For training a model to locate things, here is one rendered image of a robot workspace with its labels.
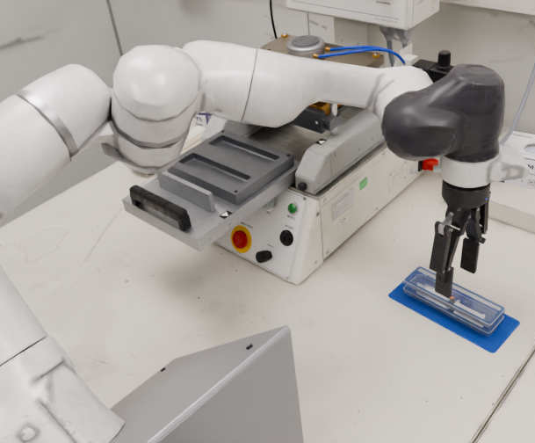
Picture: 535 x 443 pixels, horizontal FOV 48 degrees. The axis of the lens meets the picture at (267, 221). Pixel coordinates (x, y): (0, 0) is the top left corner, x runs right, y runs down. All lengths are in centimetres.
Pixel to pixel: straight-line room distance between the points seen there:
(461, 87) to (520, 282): 51
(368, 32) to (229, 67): 61
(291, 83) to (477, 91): 26
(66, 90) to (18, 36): 173
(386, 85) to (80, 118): 47
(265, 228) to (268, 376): 64
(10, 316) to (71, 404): 12
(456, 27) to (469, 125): 76
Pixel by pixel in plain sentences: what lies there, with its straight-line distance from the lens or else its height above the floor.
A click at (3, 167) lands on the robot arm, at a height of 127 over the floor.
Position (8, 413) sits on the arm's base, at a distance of 74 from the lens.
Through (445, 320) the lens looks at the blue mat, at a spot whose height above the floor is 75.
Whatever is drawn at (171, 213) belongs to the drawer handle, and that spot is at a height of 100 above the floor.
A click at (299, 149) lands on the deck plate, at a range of 135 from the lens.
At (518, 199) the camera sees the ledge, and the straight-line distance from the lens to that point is 145.
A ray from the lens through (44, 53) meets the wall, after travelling 261.
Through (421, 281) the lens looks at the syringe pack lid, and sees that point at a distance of 121.
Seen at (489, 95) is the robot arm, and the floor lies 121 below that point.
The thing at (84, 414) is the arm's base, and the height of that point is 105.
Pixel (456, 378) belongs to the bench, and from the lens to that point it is 112.
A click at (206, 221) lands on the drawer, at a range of 110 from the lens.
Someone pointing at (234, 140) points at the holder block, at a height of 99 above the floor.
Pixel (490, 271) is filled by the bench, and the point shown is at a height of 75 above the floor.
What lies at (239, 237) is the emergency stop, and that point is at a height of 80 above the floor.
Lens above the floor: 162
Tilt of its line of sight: 37 degrees down
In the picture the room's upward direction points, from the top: 7 degrees counter-clockwise
